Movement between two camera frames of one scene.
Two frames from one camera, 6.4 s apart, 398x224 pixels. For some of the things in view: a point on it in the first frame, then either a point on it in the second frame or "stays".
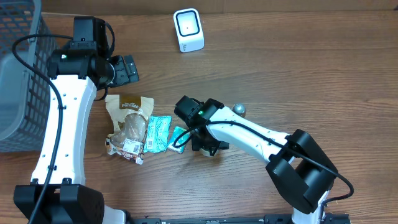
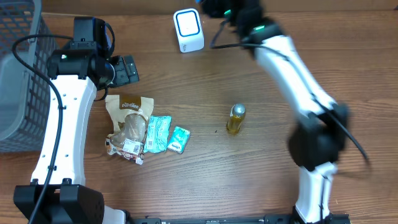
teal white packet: [158, 134] stays
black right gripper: [201, 143] to [216, 8]
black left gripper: [125, 71] stays
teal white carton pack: [177, 130] stays
